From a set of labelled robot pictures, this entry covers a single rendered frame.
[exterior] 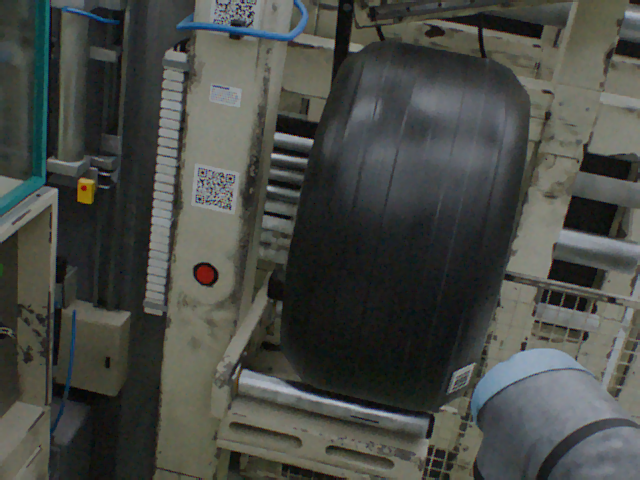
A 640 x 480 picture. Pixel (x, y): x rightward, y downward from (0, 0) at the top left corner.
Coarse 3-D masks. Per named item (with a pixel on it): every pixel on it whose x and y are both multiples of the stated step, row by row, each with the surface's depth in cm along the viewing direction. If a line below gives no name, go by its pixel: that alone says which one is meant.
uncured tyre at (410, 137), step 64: (384, 64) 131; (448, 64) 133; (320, 128) 128; (384, 128) 123; (448, 128) 124; (512, 128) 126; (320, 192) 123; (384, 192) 121; (448, 192) 120; (512, 192) 123; (320, 256) 123; (384, 256) 121; (448, 256) 120; (320, 320) 127; (384, 320) 124; (448, 320) 123; (320, 384) 140; (384, 384) 133; (448, 384) 131
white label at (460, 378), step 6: (468, 366) 129; (474, 366) 130; (456, 372) 129; (462, 372) 130; (468, 372) 131; (456, 378) 130; (462, 378) 131; (468, 378) 133; (450, 384) 131; (456, 384) 132; (462, 384) 133; (450, 390) 132; (456, 390) 134
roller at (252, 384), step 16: (240, 384) 150; (256, 384) 150; (272, 384) 150; (288, 384) 150; (304, 384) 150; (272, 400) 150; (288, 400) 149; (304, 400) 149; (320, 400) 148; (336, 400) 148; (352, 400) 149; (336, 416) 149; (352, 416) 148; (368, 416) 148; (384, 416) 147; (400, 416) 147; (416, 416) 147; (432, 416) 148; (400, 432) 148; (416, 432) 147; (432, 432) 147
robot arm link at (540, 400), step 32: (544, 352) 84; (480, 384) 86; (512, 384) 82; (544, 384) 80; (576, 384) 80; (480, 416) 85; (512, 416) 80; (544, 416) 78; (576, 416) 76; (608, 416) 76; (480, 448) 85; (512, 448) 80; (544, 448) 76
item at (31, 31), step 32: (0, 0) 102; (32, 0) 110; (0, 32) 104; (32, 32) 112; (0, 64) 105; (32, 64) 114; (0, 96) 107; (32, 96) 116; (0, 128) 109; (32, 128) 118; (0, 160) 111; (32, 160) 120; (0, 192) 113
